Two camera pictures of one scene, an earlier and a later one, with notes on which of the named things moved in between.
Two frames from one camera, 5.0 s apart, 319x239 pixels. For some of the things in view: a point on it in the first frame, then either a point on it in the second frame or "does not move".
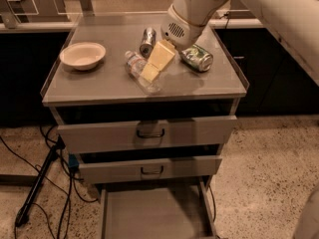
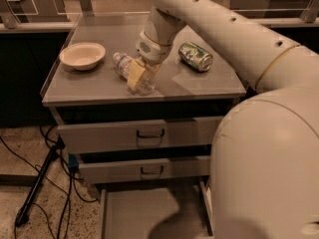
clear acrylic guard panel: [100, 7] does not move
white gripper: [176, 31] to [151, 51]
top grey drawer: [118, 136] does not move
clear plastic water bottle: [135, 66] to [147, 84]
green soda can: [197, 58] does not move
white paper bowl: [83, 55] does not move
